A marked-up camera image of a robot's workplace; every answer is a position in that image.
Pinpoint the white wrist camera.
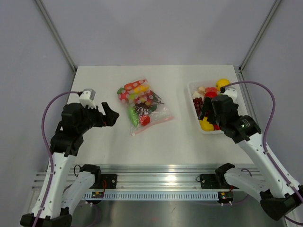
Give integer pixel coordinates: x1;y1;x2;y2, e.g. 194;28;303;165
79;88;98;109
220;87;238;103

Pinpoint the left aluminium frame post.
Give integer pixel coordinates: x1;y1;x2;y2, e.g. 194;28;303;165
33;0;77;75

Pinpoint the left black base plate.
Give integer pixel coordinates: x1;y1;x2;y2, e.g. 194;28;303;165
92;174;117;190

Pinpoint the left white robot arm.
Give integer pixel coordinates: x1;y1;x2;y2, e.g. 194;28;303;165
20;102;119;227

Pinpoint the yellow mango upper left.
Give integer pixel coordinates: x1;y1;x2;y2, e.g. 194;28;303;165
134;85;149;94

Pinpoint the yellow lemon top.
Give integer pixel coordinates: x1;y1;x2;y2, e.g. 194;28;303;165
216;79;230;91

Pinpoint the right small circuit board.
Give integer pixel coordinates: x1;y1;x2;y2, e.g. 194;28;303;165
218;191;234;204

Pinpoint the left small circuit board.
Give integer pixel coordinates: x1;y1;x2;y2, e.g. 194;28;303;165
92;192;104;198

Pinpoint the clear pink zip top bag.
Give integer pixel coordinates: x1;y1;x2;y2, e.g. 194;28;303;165
116;78;174;136

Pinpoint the white slotted cable duct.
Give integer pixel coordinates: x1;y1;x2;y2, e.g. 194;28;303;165
82;191;219;201

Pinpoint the white plastic fruit basket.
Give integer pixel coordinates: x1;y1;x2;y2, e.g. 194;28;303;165
187;79;244;135

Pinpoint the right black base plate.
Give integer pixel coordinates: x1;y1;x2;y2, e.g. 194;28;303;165
196;174;238;190

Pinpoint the aluminium mounting rail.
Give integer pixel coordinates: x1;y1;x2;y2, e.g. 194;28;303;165
32;164;289;192

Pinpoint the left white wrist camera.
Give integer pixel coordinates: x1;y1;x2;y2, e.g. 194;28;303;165
79;88;98;109

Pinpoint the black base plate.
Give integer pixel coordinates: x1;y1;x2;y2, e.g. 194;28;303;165
92;174;117;190
196;174;238;190

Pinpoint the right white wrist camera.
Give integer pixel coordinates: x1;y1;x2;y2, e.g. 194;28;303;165
220;87;238;103

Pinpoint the purple cable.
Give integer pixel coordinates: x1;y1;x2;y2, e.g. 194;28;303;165
193;81;303;225
32;91;99;227

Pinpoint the right aluminium frame post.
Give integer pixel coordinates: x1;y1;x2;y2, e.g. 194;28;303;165
238;0;283;73

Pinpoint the dark grape bunch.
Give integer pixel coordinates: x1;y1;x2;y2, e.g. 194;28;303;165
193;97;203;116

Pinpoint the yellow fruit right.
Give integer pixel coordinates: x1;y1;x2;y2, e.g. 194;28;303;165
199;117;214;131

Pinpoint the aluminium frame post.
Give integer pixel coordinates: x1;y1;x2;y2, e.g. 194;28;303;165
33;0;77;75
238;0;283;73

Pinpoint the dark purple mangosteen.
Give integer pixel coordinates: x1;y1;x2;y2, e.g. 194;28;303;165
136;107;149;116

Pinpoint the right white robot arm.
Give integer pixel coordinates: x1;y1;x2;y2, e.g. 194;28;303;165
199;95;303;221

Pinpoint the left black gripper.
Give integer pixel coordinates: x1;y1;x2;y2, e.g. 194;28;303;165
77;102;119;133

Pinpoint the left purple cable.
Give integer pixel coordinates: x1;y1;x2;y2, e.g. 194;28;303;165
32;91;99;227

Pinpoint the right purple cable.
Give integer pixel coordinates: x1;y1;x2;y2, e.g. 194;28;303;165
193;81;303;225

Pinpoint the white garlic bulb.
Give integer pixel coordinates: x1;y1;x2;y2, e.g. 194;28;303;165
191;86;206;100

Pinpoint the green lettuce leaf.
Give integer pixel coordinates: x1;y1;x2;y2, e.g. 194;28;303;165
128;106;139;127

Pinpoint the small circuit board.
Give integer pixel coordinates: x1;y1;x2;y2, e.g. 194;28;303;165
218;191;234;204
92;192;104;198

